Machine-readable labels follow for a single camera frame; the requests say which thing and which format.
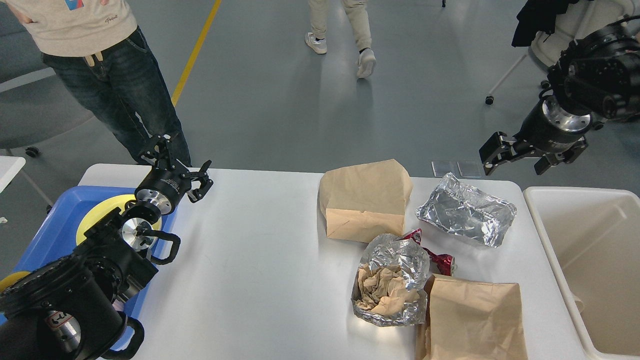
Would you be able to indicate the teal yellow cup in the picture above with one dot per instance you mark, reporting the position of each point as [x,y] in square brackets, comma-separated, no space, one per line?
[12,278]

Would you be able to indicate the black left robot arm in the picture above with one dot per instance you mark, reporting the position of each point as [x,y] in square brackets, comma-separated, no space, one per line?
[65,309]

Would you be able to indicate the flat foil bag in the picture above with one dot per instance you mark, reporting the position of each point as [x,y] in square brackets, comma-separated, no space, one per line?
[461,209]

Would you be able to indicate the person in beige sweater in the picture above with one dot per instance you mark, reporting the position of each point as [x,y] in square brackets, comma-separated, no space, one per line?
[98,50]

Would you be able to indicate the upper brown paper bag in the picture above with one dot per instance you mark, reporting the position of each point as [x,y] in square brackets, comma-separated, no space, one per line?
[363,201]

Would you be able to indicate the white side table corner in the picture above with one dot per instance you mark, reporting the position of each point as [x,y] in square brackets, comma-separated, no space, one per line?
[9,168]

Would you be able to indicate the foil bag with crumpled paper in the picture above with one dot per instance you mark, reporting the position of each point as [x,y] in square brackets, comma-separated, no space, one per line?
[389,285]

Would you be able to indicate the white plastic bin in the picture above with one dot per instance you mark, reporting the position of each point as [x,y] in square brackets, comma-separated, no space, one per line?
[591,237]

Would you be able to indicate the white office chair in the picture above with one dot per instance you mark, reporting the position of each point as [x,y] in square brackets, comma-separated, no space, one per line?
[546,27]

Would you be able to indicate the lower brown paper bag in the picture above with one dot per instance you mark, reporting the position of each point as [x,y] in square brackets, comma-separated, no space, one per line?
[471,320]

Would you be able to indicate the grey chair at left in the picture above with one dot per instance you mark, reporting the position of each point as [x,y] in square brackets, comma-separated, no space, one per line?
[35,105]

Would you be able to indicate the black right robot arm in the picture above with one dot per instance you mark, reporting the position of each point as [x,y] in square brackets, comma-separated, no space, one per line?
[597,75]

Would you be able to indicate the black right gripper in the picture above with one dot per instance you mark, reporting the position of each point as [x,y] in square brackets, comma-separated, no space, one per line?
[549,132]

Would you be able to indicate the red snack wrapper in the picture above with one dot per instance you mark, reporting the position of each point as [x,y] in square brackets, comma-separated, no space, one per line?
[445,263]

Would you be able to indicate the yellow plastic plate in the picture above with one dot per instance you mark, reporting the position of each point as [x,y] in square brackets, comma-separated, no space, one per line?
[100,212]

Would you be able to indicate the brown paper bag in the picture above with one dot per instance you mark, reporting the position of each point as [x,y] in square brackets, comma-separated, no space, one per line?
[471,320]
[363,201]

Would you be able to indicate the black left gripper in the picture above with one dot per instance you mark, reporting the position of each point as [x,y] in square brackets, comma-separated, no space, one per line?
[161,187]

